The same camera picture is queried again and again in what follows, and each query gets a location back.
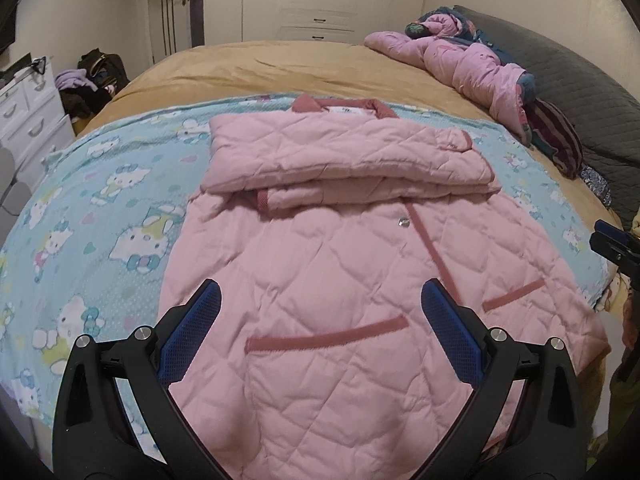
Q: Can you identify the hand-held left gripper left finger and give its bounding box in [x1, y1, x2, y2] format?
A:
[54, 278, 223, 480]

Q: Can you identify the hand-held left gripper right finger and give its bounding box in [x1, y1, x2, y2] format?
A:
[421, 278, 586, 480]

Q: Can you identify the pink quilted jacket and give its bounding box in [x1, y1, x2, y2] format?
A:
[160, 95, 612, 480]

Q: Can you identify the person's right forearm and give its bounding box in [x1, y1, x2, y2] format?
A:
[621, 280, 640, 356]

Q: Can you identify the dark clothes pile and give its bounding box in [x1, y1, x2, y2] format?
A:
[59, 87, 108, 118]

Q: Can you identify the small floral cloth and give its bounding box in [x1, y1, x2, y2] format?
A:
[580, 165, 613, 208]

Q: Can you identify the dark striped cloth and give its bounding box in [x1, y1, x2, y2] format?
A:
[527, 100, 586, 178]

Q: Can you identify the blue cartoon cat printed sheet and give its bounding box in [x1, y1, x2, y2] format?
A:
[0, 92, 621, 461]

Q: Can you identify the grey quilted headboard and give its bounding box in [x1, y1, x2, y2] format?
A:
[452, 5, 636, 226]

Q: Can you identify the pink floral duvet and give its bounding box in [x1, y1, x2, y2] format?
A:
[364, 7, 536, 146]

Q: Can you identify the white chest of drawers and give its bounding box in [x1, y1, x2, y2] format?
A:
[0, 57, 76, 171]

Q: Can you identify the purple cloth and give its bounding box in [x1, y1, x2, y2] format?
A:
[54, 70, 101, 92]

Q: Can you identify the black bag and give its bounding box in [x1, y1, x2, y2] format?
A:
[77, 49, 128, 91]

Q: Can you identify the tan plush bedspread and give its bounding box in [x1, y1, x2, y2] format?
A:
[75, 40, 633, 480]

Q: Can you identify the white door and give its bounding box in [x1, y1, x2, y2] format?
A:
[150, 0, 206, 63]

